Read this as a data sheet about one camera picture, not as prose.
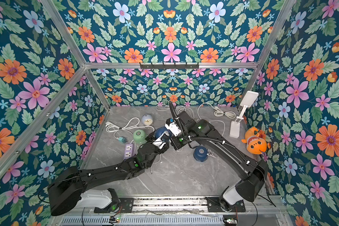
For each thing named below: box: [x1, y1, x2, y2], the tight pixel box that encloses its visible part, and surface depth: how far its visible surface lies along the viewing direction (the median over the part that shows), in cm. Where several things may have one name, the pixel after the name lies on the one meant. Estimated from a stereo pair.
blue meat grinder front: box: [193, 146, 209, 162], surface depth 84 cm
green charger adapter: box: [118, 136, 127, 144], surface depth 98 cm
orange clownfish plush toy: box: [241, 126, 267, 155], surface depth 92 cm
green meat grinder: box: [133, 129, 148, 144], surface depth 92 cm
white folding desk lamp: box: [229, 90, 259, 139], surface depth 90 cm
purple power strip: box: [124, 143, 134, 160], surface depth 93 cm
